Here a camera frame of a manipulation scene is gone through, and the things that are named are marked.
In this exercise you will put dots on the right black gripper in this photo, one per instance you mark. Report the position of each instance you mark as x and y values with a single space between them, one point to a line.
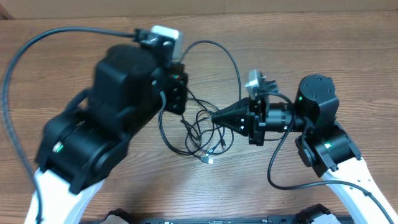
237 112

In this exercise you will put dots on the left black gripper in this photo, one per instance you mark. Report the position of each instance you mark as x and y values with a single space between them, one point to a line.
177 83

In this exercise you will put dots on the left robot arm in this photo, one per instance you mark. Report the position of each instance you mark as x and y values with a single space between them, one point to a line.
90 137

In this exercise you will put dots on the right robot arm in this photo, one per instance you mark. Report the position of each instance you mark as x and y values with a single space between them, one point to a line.
322 143

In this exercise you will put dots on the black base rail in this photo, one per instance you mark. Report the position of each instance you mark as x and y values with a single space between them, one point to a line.
271 219

